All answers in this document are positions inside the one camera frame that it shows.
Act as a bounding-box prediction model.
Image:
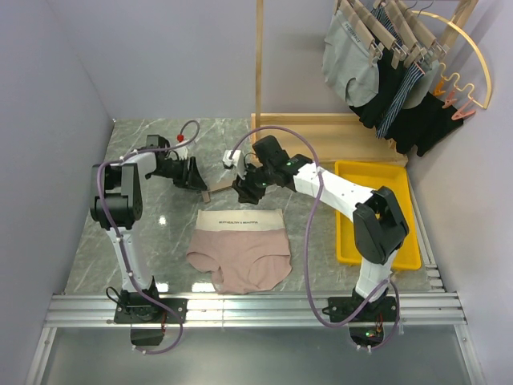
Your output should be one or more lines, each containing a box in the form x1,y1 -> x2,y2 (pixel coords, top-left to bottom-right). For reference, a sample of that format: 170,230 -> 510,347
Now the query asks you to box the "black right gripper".
232,160 -> 276,206

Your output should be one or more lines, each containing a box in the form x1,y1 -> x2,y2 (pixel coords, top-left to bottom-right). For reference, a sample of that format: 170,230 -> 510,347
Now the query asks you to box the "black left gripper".
150,156 -> 207,191

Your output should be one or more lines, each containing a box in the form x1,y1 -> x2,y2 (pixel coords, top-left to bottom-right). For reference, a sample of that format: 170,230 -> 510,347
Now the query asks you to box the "beige clip hanger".
201,178 -> 233,204

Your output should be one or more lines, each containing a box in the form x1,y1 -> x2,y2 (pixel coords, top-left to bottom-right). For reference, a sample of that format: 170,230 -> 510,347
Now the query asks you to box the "pink and cream underwear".
186,209 -> 292,294

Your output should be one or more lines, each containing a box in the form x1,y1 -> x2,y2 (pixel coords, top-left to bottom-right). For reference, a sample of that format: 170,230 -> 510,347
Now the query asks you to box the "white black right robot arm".
223,136 -> 410,321

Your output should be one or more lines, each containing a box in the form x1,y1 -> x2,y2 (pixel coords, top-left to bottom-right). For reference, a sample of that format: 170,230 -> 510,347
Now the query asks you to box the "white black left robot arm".
90,133 -> 208,322

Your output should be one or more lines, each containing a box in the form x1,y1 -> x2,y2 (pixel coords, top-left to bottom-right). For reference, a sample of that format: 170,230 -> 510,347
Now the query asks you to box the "black hanging underwear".
385,92 -> 464,157
349,50 -> 406,128

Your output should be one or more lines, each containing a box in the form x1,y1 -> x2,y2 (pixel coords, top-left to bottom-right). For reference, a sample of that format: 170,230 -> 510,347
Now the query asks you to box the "black rear hanging underwear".
385,92 -> 464,157

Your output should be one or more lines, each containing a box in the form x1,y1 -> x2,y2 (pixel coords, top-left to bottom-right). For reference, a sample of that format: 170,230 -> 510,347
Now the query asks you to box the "light grey hanging underwear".
402,59 -> 440,109

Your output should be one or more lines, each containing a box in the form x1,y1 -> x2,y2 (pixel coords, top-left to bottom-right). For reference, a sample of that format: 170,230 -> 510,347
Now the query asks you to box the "striped blue hanging underwear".
376,1 -> 426,139

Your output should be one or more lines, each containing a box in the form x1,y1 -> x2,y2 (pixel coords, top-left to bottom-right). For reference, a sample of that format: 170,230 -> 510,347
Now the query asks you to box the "beige hanger on grey underwear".
335,0 -> 382,63

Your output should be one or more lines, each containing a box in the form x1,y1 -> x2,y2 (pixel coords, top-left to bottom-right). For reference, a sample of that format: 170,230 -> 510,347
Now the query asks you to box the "orange wavy clip hanger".
433,63 -> 477,121

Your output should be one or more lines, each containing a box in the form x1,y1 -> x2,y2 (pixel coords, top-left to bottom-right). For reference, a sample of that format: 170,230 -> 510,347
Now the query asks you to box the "yellow plastic tray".
334,160 -> 422,270

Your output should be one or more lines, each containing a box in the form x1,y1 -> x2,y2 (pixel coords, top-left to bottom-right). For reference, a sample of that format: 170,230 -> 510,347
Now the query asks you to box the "gold metal arc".
415,9 -> 493,111

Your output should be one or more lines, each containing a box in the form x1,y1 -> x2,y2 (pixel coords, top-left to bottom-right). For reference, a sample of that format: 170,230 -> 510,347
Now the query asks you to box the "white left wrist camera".
170,133 -> 191,160

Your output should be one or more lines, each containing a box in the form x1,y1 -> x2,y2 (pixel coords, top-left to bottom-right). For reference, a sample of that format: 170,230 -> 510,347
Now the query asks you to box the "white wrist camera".
222,150 -> 246,180
170,133 -> 191,160

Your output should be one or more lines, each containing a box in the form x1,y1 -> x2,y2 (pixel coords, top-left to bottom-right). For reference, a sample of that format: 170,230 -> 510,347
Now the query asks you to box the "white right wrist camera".
222,150 -> 246,180

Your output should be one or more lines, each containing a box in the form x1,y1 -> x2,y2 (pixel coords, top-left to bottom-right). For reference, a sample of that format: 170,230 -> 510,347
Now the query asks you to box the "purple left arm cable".
94,119 -> 200,355

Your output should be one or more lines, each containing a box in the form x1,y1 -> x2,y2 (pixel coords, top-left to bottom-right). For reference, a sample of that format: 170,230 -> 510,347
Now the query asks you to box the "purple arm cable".
94,119 -> 200,355
230,125 -> 400,352

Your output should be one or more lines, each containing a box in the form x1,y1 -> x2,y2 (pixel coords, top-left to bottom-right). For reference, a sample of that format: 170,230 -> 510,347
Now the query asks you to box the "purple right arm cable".
230,125 -> 400,352

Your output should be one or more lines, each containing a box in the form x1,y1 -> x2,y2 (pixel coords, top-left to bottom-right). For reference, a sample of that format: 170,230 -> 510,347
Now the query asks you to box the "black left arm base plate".
114,298 -> 188,324

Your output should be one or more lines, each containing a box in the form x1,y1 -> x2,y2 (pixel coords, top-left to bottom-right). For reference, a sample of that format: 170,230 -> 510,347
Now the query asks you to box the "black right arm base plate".
321,296 -> 400,322

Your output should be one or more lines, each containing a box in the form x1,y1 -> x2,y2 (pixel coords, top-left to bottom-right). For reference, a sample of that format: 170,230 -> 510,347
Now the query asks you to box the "wooden rack upright post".
252,0 -> 264,129

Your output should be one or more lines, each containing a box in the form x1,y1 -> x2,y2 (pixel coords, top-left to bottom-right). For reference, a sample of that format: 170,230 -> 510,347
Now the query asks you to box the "aluminium rail frame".
27,188 -> 485,384

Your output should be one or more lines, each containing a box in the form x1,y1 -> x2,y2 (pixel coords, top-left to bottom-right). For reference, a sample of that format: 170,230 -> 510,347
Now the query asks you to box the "wooden rack right post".
438,0 -> 479,48

